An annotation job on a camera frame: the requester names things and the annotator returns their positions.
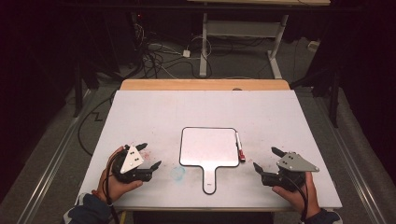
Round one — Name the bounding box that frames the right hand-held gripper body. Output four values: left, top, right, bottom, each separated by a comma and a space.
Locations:
261, 151, 320, 191

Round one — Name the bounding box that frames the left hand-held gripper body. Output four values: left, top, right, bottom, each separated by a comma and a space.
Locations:
111, 144, 153, 184

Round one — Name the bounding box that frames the white marker with red cap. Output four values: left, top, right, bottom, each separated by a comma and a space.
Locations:
234, 132, 247, 163

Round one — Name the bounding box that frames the small whiteboard with handle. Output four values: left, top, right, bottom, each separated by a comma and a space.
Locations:
178, 126, 241, 195

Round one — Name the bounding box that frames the person's left hand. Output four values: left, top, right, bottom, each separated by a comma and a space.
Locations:
96, 147, 144, 203

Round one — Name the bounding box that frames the person's right hand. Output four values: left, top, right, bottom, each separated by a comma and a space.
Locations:
272, 172, 321, 218

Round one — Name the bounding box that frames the black metal stand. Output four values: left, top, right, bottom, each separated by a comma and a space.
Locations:
290, 59, 342, 129

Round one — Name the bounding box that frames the wooden table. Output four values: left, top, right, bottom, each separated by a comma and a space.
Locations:
120, 78, 291, 91

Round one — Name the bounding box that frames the white-framed desk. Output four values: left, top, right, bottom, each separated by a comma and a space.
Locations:
186, 0, 332, 79

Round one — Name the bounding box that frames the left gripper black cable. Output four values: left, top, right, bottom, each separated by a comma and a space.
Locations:
104, 151, 120, 224

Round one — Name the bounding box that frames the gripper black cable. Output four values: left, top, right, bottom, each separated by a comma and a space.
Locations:
288, 175, 310, 222
104, 151, 120, 224

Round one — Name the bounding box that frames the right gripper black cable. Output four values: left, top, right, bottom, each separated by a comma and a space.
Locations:
288, 175, 310, 222

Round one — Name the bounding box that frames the metal floor rail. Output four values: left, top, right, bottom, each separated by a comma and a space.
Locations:
15, 88, 94, 224
312, 92, 389, 224

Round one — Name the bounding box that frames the black floor cable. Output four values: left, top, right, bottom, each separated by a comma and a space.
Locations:
77, 91, 118, 157

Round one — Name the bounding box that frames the tangle of floor cables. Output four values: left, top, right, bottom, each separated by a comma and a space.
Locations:
132, 21, 214, 79

